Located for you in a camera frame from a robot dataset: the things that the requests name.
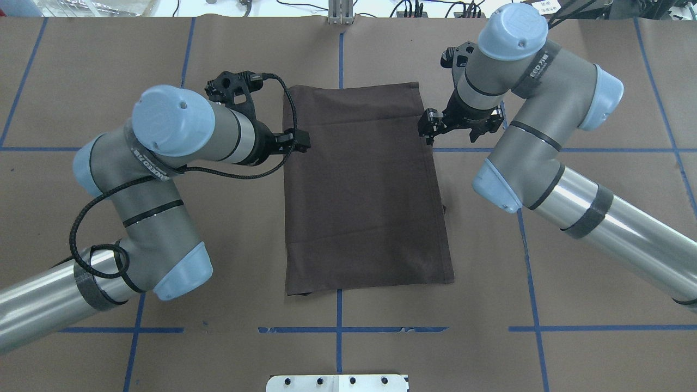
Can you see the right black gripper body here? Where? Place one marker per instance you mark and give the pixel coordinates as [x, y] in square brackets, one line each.
[464, 120]

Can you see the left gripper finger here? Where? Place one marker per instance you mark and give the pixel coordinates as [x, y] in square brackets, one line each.
[296, 141]

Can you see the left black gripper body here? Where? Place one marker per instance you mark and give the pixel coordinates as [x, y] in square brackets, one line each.
[265, 144]

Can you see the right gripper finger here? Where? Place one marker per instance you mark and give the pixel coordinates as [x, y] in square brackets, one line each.
[431, 119]
[431, 135]

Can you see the dark brown t-shirt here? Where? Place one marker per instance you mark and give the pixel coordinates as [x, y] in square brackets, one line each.
[362, 205]

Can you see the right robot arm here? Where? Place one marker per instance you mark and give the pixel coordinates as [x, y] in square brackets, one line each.
[562, 93]

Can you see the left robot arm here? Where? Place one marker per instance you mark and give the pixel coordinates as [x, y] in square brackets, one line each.
[136, 235]

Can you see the black box with label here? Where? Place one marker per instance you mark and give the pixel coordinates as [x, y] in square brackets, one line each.
[562, 8]

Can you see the aluminium frame post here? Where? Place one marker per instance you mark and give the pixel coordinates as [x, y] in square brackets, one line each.
[341, 12]

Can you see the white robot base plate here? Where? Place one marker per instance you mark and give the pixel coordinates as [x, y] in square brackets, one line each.
[339, 382]

